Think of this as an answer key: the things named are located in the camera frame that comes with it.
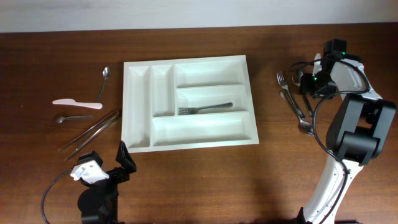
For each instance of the small steel teaspoon upper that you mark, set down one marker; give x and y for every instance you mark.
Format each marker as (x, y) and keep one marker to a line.
(106, 73)

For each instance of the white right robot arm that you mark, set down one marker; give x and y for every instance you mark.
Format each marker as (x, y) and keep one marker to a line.
(357, 133)

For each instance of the large steel spoon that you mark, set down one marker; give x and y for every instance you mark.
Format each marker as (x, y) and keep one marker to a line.
(296, 78)
(304, 126)

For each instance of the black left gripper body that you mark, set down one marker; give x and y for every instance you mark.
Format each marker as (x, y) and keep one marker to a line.
(115, 177)

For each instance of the white plastic cutlery tray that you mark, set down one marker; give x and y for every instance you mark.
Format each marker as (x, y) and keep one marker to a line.
(154, 90)

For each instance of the steel fork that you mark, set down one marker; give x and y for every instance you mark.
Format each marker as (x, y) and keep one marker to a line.
(283, 84)
(195, 110)

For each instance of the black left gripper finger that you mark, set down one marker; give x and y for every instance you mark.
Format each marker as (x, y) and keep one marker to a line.
(123, 157)
(90, 156)

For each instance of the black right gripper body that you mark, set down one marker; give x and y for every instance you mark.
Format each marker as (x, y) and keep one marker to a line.
(310, 83)

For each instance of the long steel tongs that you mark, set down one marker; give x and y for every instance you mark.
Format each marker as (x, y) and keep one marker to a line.
(90, 134)

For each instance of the steel fork in tray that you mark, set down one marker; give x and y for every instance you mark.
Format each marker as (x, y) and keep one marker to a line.
(195, 110)

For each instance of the small steel teaspoon lower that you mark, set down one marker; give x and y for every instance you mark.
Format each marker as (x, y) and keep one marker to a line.
(61, 119)

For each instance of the small steel teaspoon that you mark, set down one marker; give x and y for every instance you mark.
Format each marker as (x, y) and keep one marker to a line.
(106, 73)
(61, 119)

